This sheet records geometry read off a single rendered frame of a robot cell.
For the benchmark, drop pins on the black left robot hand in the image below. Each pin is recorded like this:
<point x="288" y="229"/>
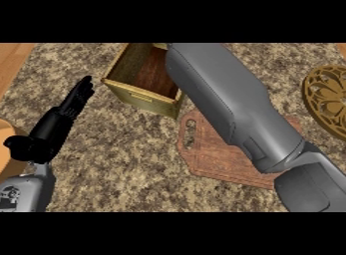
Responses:
<point x="51" y="127"/>

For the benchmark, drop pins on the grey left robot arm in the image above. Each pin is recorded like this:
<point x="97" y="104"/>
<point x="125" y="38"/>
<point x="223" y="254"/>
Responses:
<point x="22" y="192"/>

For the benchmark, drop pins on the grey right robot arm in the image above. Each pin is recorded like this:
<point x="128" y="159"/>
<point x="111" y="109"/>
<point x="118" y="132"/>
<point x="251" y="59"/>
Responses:
<point x="235" y="106"/>

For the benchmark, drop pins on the brown wooden cutting board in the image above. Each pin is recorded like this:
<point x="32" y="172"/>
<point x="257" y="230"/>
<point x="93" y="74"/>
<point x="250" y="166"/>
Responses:
<point x="216" y="156"/>

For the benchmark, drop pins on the open wooden box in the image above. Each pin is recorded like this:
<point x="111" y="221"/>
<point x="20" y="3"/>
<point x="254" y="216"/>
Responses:
<point x="142" y="78"/>

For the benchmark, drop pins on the round carved wooden trivet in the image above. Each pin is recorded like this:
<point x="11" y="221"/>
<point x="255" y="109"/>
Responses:
<point x="337" y="99"/>

